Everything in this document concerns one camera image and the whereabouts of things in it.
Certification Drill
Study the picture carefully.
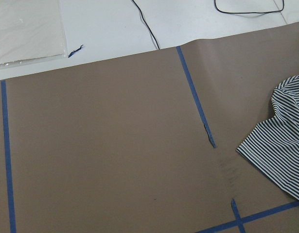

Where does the blue white striped polo shirt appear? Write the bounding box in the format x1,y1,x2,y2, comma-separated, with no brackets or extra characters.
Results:
236,75,299,200

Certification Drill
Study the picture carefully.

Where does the brown paper table cover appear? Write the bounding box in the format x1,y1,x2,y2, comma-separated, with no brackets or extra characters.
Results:
0,22,299,233

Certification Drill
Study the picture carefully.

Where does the clear plastic paper sleeve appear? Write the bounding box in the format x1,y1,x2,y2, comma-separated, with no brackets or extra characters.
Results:
0,0,67,68

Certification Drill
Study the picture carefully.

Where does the thin black desk cable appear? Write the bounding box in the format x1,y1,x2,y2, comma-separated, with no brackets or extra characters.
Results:
131,0,160,50

